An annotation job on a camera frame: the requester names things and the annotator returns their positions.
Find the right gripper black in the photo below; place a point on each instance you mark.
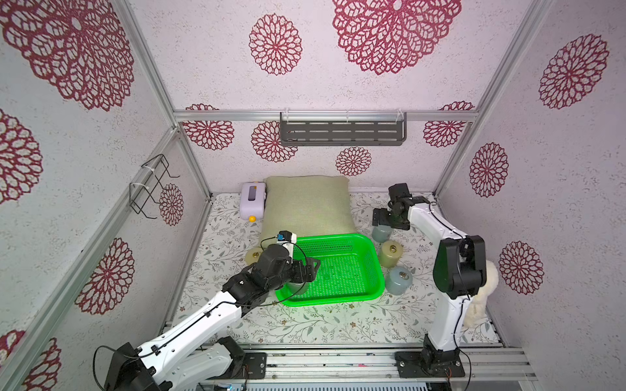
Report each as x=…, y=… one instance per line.
x=386, y=217

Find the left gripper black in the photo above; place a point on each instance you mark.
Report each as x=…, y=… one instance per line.
x=310, y=272

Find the blue-grey canister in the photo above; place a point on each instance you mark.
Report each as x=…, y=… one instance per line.
x=381, y=233

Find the yellow canister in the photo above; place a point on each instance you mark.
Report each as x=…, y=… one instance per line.
x=390, y=253

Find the green plastic basket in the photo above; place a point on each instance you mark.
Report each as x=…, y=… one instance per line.
x=349, y=271

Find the yellow-green canister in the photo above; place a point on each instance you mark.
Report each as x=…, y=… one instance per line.
x=253, y=255

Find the blue canister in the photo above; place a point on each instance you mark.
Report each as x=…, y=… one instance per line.
x=398, y=281

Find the green canister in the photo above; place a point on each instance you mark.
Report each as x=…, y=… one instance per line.
x=298, y=288

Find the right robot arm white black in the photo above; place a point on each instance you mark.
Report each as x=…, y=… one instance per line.
x=460, y=269

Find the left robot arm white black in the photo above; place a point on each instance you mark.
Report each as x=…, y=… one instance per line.
x=173, y=361

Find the green linen cushion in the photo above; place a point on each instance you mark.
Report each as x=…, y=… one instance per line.
x=307, y=206

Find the lilac toaster toy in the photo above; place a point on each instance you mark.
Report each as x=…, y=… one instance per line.
x=252, y=201

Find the white plush dog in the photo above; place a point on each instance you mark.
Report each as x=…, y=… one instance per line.
x=477, y=311

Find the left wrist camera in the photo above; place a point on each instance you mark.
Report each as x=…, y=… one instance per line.
x=288, y=240

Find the grey wall shelf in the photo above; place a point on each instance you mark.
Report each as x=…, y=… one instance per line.
x=342, y=133

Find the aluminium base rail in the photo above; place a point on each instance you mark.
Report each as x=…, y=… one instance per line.
x=371, y=363

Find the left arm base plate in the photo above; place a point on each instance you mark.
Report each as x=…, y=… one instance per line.
x=250, y=366

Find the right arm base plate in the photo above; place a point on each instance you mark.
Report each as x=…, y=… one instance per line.
x=418, y=364

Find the black wire wall rack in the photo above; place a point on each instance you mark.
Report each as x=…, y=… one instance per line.
x=142, y=192

